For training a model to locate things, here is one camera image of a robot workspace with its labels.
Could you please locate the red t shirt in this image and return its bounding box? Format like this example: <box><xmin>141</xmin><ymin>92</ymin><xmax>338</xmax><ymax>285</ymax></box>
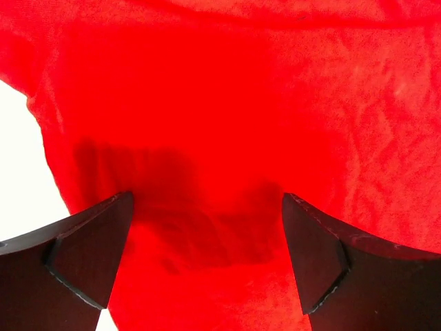
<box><xmin>1</xmin><ymin>1</ymin><xmax>440</xmax><ymax>330</ymax></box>

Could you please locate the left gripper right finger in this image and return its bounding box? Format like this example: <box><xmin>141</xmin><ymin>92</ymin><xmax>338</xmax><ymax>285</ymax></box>
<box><xmin>283</xmin><ymin>193</ymin><xmax>440</xmax><ymax>330</ymax></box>

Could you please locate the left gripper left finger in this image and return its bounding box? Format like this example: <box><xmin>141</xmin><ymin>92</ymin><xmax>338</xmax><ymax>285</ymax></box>
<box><xmin>1</xmin><ymin>192</ymin><xmax>134</xmax><ymax>331</ymax></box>

